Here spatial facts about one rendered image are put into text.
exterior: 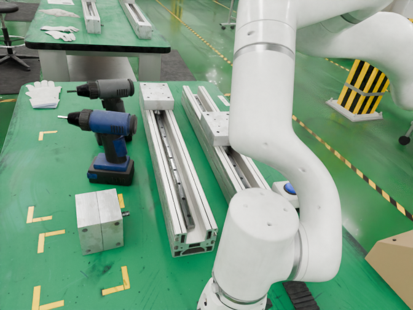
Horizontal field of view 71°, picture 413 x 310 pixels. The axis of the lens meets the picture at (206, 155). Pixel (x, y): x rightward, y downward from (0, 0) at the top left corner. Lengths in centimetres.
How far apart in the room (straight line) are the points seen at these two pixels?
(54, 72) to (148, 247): 173
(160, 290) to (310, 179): 41
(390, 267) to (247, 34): 64
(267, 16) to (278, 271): 33
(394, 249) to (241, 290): 50
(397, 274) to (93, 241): 70
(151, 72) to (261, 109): 196
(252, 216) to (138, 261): 42
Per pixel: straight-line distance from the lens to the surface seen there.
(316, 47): 65
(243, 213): 34
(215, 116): 102
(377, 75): 375
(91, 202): 71
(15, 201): 90
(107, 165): 85
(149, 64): 229
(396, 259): 84
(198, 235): 70
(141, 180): 90
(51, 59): 225
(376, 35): 68
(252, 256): 35
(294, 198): 86
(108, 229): 68
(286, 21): 45
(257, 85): 39
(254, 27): 44
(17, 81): 361
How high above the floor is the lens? 137
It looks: 35 degrees down
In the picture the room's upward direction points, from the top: 10 degrees clockwise
